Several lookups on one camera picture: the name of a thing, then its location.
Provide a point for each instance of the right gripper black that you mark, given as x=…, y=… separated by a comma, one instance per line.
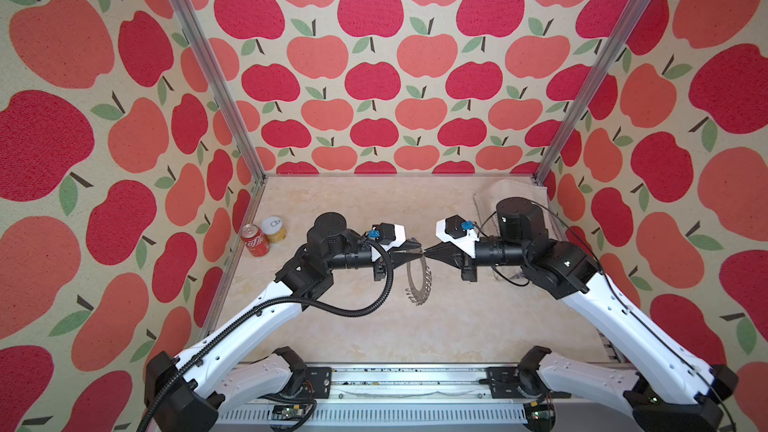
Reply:
x=452, y=256

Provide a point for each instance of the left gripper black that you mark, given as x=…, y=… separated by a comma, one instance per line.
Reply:
x=377, y=267

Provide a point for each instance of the metal disc with key rings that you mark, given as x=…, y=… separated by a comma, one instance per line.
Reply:
x=419, y=277

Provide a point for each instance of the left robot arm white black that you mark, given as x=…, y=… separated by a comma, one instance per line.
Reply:
x=192, y=390

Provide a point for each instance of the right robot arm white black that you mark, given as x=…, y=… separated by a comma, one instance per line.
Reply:
x=672, y=389

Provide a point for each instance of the yellow can white lid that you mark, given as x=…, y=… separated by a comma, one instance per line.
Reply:
x=274, y=229

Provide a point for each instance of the red soda can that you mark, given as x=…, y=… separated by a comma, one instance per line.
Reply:
x=254, y=239

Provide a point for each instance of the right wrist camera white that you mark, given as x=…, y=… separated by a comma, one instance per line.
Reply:
x=456, y=229

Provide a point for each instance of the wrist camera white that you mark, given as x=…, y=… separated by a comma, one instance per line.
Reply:
x=456, y=229
x=388, y=235

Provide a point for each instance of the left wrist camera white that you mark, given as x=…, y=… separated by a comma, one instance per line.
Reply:
x=388, y=235

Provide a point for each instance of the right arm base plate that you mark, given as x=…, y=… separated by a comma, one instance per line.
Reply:
x=503, y=382

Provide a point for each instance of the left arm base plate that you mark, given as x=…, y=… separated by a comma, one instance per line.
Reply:
x=316, y=384

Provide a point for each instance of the front aluminium rail frame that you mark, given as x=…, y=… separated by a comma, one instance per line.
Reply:
x=439, y=396

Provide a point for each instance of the right aluminium corner post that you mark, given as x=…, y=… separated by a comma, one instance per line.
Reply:
x=615, y=43

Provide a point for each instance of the aluminium corner post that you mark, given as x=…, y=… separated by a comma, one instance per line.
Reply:
x=218, y=86
x=615, y=43

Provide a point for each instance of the left aluminium corner post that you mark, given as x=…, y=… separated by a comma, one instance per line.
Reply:
x=218, y=86

